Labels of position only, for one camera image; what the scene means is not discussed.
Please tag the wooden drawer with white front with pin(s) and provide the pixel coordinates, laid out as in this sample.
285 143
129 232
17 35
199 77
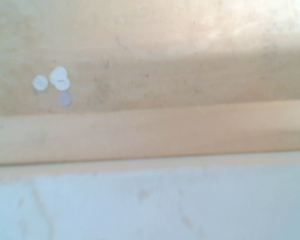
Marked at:
165 125

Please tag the grey round plastic cap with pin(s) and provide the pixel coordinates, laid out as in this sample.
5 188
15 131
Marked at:
64 98

